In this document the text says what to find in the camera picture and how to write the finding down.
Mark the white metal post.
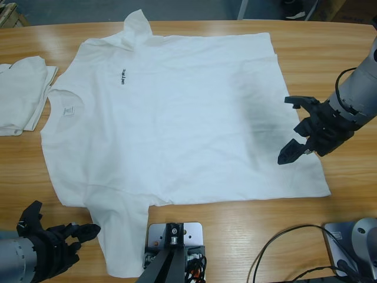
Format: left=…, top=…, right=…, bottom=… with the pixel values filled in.
left=237, top=0, right=251, bottom=21

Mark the white Unitree T-shirt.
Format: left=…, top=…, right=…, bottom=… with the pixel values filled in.
left=40, top=9, right=332, bottom=278
left=0, top=55, right=59, bottom=137

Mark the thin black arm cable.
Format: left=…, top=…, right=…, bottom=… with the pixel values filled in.
left=335, top=67, right=355, bottom=101

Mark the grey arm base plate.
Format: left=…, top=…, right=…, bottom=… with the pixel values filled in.
left=323, top=218, right=377, bottom=279

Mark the black white shoe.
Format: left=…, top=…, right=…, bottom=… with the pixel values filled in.
left=276, top=0, right=307, bottom=21

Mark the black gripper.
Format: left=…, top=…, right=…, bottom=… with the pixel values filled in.
left=277, top=96, right=358, bottom=166
left=15, top=200, right=102, bottom=283

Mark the wooden pallet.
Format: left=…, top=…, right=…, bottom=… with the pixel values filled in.
left=0, top=2, right=30, bottom=29

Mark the white block with dark post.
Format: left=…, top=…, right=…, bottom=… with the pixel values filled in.
left=143, top=222, right=208, bottom=283

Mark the brown cardboard box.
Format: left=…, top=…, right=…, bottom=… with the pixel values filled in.
left=309, top=0, right=377, bottom=25

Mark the black cable at base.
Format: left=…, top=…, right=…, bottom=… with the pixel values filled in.
left=246, top=223, right=360, bottom=283

